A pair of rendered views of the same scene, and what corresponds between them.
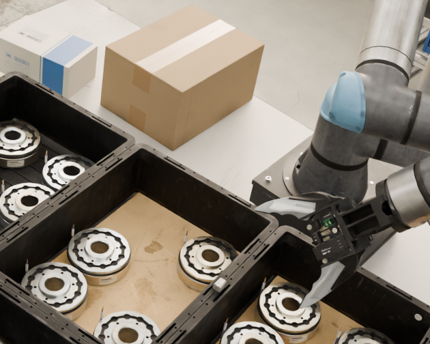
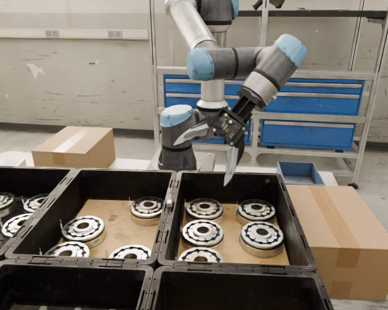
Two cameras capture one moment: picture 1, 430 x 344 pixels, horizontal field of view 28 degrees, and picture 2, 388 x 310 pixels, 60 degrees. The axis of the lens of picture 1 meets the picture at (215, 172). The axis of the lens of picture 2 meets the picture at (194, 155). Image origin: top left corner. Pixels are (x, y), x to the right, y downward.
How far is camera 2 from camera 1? 0.58 m
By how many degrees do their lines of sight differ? 25
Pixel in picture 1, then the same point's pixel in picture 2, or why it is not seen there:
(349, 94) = (200, 55)
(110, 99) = not seen: hidden behind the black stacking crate
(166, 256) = (122, 218)
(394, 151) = not seen: hidden behind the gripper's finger
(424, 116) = (241, 53)
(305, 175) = (166, 162)
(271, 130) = (132, 166)
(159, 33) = (57, 138)
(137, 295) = (119, 242)
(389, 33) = (199, 31)
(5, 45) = not seen: outside the picture
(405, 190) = (257, 81)
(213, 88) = (98, 152)
